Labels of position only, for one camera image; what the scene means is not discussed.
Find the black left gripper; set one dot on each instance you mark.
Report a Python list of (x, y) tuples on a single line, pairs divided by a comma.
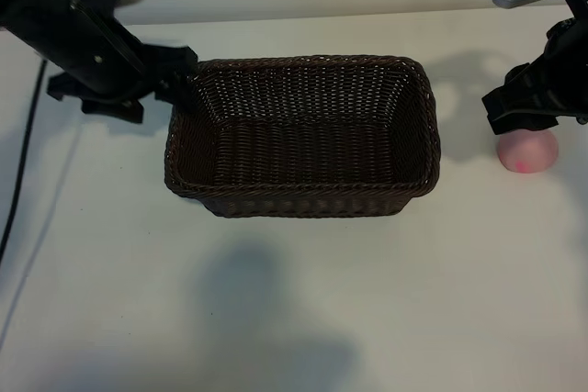
[(87, 48)]

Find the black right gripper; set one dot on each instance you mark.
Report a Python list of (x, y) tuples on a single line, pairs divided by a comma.
[(569, 75)]

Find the pink peach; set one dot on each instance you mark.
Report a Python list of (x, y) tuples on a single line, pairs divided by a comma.
[(528, 155)]

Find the dark brown woven basket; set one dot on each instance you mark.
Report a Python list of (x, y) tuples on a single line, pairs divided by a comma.
[(298, 158)]

